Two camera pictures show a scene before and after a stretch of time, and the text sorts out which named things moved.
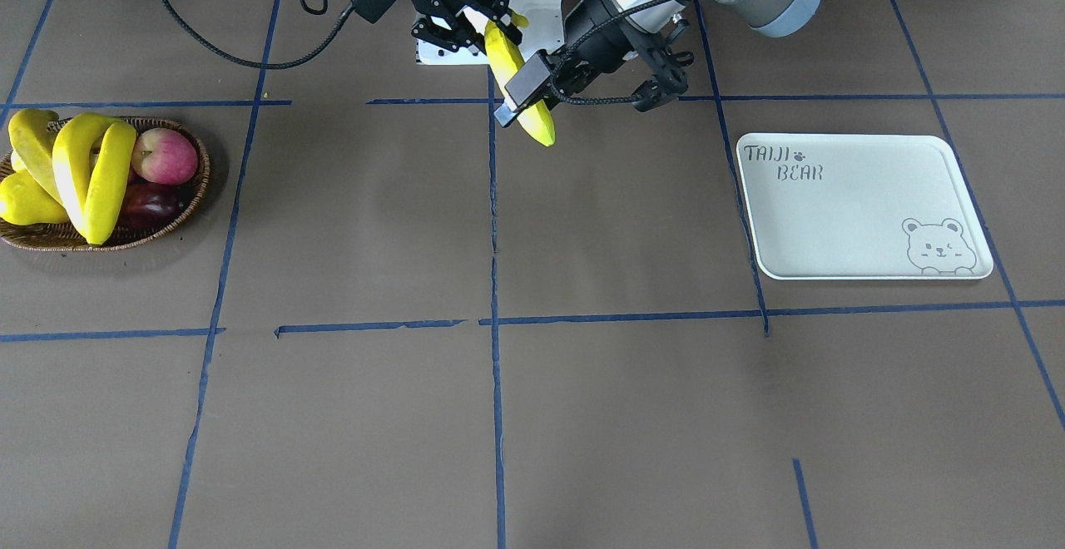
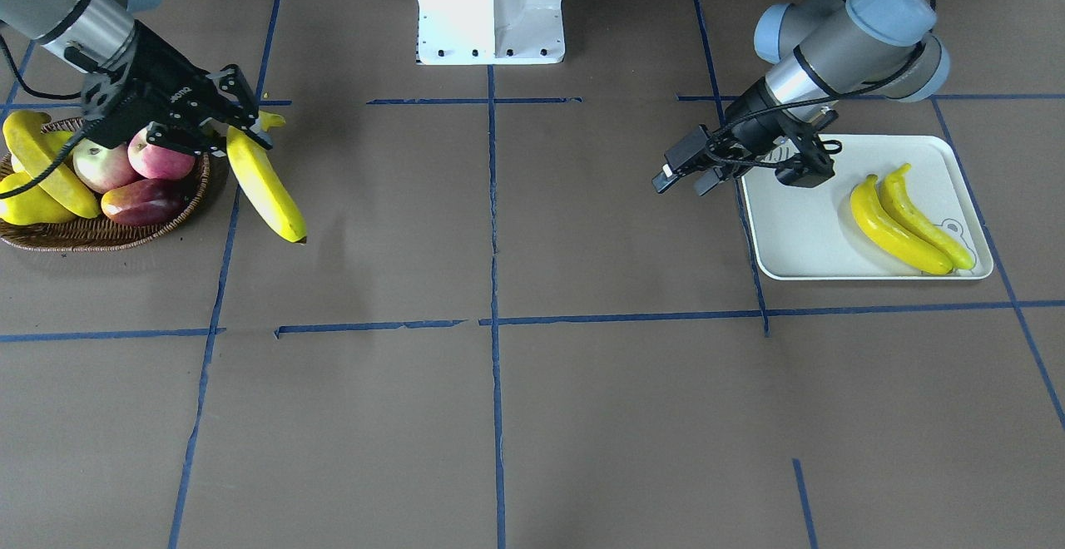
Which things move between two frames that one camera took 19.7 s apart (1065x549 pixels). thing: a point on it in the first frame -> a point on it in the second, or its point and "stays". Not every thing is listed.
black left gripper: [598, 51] -> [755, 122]
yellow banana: [535, 117] -> [959, 255]
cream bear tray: [859, 206] stays
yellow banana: [119, 152] -> [872, 213]
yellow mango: [23, 200] stays
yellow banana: [73, 140] -> [266, 183]
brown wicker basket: [64, 237] stays
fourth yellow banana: [32, 132] stays
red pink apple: [164, 156] stays
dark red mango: [148, 205] stays
